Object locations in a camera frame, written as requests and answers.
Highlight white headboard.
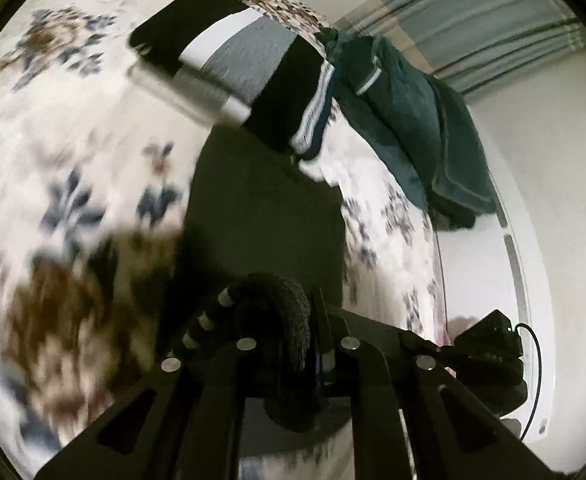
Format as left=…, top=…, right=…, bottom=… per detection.
left=432, top=105, right=560, bottom=442

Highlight folded black grey striped clothes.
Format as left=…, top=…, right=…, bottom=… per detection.
left=129, top=0, right=337, bottom=162

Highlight dark green plush blanket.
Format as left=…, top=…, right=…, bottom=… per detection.
left=317, top=27, right=474, bottom=231

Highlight wide grey-green curtain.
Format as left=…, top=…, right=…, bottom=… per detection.
left=333, top=0, right=586, bottom=97

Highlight floral bedsheet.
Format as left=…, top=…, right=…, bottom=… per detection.
left=0, top=0, right=455, bottom=480

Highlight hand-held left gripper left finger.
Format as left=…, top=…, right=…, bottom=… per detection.
left=33, top=272, right=275, bottom=480

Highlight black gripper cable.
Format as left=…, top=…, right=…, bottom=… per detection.
left=514, top=322, right=545, bottom=437

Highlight dark striped sweater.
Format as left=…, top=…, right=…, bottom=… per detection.
left=163, top=122, right=355, bottom=436

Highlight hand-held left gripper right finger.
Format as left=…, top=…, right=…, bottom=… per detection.
left=314, top=287, right=581, bottom=480

